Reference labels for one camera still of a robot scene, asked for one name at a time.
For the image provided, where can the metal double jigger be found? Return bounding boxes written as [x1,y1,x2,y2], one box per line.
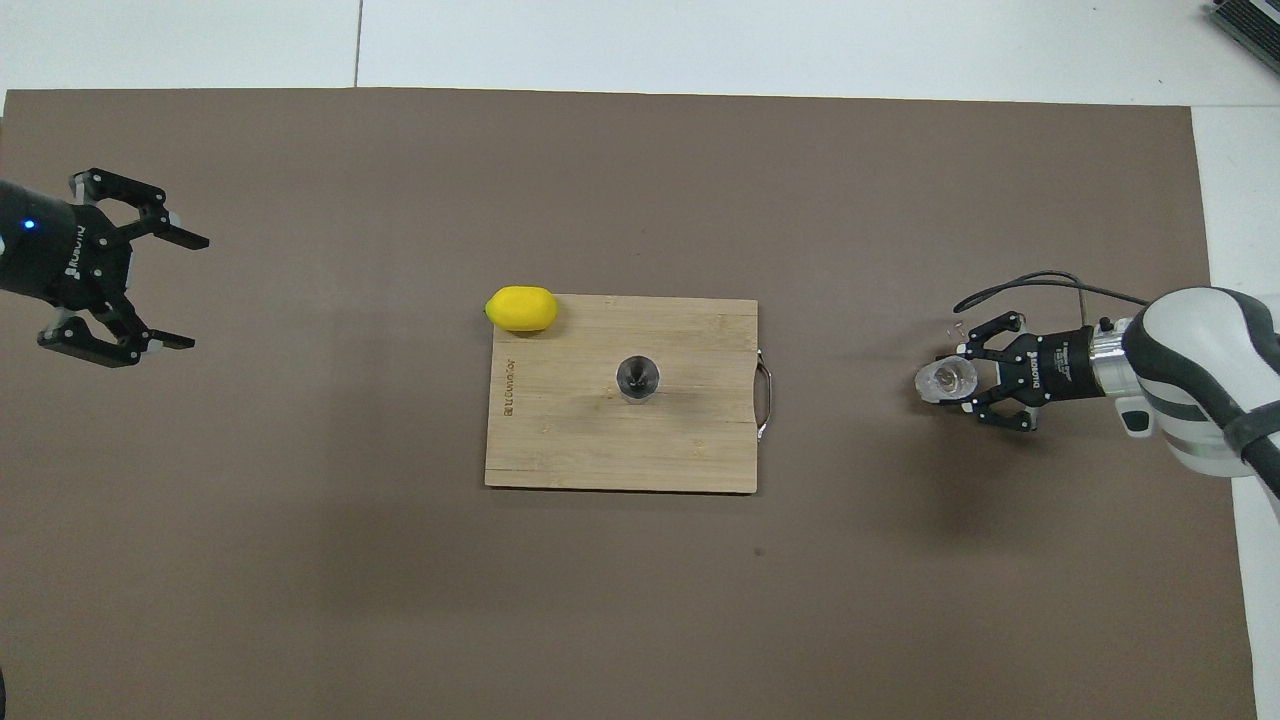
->
[614,354,662,405]

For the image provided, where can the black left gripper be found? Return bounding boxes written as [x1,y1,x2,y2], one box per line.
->
[0,168,211,369]

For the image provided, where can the yellow lemon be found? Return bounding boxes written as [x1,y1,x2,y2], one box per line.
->
[485,286,559,333]

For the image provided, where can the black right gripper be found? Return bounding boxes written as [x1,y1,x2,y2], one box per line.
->
[955,311,1101,433]

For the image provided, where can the clear glass cup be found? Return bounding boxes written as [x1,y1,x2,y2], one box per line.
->
[915,357,979,406]

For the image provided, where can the grey ridged device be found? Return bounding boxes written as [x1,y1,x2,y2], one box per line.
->
[1207,0,1280,46]

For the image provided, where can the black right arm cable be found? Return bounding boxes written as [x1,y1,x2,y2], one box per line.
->
[953,270,1151,326]

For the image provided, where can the brown table mat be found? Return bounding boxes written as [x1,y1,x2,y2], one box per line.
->
[0,88,1259,720]

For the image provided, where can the wooden cutting board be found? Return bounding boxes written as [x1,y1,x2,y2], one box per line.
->
[485,295,774,494]

